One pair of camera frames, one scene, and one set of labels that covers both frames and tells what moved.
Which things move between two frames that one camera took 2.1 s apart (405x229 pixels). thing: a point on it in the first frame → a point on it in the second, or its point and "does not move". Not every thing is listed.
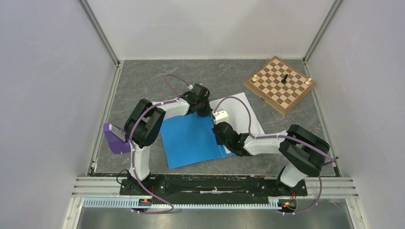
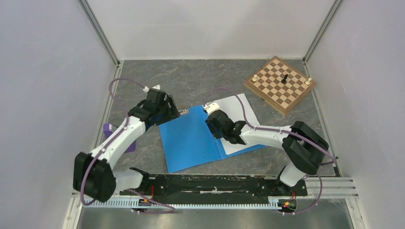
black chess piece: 283,81 does not move
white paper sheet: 238,115 does not move
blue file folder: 189,140 does not move
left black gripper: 208,111 → 174,111
